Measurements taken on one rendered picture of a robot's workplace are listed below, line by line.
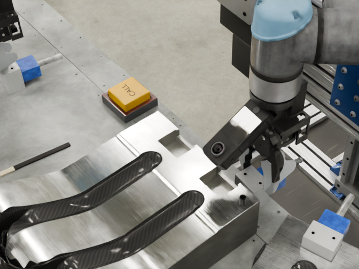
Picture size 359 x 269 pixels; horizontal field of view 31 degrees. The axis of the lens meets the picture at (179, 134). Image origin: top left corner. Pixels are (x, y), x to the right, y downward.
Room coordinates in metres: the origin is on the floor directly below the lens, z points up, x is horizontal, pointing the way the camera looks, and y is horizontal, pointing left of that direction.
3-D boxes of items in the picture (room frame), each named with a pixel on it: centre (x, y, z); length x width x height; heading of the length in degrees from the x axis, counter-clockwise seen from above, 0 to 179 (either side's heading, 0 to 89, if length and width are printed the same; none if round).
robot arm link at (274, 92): (0.69, -0.14, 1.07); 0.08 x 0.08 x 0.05
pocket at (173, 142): (0.73, 0.00, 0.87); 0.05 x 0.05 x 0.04; 37
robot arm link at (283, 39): (0.69, -0.14, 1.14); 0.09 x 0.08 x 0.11; 83
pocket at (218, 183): (0.65, -0.06, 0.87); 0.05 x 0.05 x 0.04; 37
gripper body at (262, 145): (0.70, -0.15, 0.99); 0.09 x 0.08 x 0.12; 123
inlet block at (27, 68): (1.02, 0.30, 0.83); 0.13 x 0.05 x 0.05; 119
